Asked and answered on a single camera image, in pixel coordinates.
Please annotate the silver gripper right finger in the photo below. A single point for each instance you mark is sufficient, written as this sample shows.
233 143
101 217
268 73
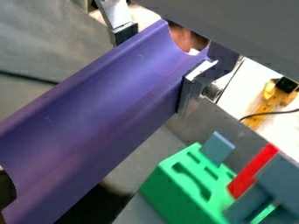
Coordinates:
217 61

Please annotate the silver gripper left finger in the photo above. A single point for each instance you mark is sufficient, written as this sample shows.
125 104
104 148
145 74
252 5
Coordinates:
121 27

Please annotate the purple arch object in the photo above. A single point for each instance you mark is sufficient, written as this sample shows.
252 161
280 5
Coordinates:
67 139

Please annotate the green shape sorter board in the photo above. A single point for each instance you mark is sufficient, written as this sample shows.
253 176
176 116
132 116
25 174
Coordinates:
187 189

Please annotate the blue square block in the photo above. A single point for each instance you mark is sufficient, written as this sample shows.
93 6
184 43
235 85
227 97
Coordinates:
216 148

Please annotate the red cylinder peg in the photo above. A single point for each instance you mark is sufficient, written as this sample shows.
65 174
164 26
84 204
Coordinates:
243 181

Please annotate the blue pentagon peg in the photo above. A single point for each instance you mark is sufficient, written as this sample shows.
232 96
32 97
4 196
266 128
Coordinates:
275 187

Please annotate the yellow clamp bracket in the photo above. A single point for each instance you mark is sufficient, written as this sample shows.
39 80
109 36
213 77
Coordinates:
279 93

